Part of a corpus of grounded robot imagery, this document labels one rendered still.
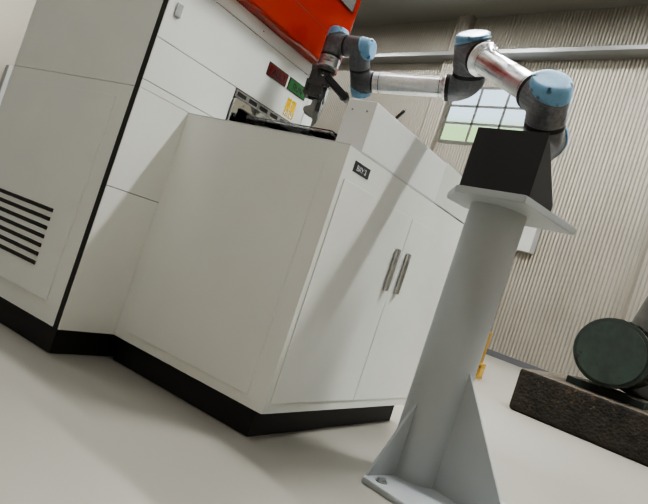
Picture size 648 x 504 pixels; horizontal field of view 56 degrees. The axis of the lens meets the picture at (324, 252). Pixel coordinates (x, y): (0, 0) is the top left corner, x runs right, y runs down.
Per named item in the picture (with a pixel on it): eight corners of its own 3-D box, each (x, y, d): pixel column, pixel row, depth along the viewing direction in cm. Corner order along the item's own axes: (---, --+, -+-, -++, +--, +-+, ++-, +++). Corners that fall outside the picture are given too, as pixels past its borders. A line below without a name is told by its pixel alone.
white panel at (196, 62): (134, 85, 176) (178, -44, 177) (290, 169, 245) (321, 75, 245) (141, 86, 175) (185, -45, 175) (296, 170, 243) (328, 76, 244)
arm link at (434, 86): (485, 97, 218) (355, 88, 232) (488, 68, 211) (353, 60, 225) (481, 112, 210) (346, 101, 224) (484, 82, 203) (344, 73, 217)
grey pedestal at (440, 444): (562, 542, 160) (657, 248, 162) (480, 563, 130) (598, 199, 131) (413, 456, 197) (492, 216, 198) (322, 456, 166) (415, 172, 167)
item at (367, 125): (333, 145, 168) (349, 97, 168) (411, 197, 214) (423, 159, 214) (361, 151, 163) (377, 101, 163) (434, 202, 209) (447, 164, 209)
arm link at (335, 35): (346, 25, 214) (326, 22, 218) (337, 54, 214) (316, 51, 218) (354, 35, 221) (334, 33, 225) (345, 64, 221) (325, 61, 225)
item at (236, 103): (224, 123, 206) (233, 96, 206) (295, 162, 243) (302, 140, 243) (227, 123, 205) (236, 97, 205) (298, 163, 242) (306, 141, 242)
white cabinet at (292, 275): (104, 359, 190) (187, 113, 191) (280, 367, 271) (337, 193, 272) (254, 447, 155) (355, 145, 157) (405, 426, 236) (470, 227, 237)
